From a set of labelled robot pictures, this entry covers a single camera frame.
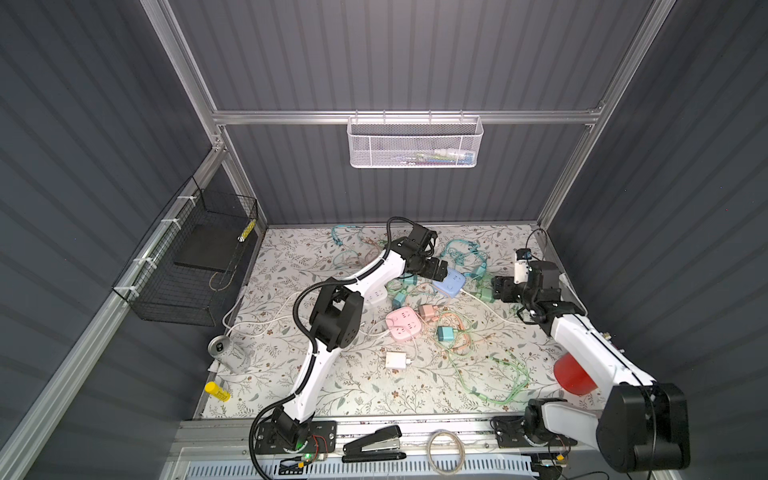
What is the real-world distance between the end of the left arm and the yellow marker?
565 millimetres

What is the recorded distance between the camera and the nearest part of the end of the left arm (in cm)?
75

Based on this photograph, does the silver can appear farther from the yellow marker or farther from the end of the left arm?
the end of the left arm

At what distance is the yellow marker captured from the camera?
0.75 metres
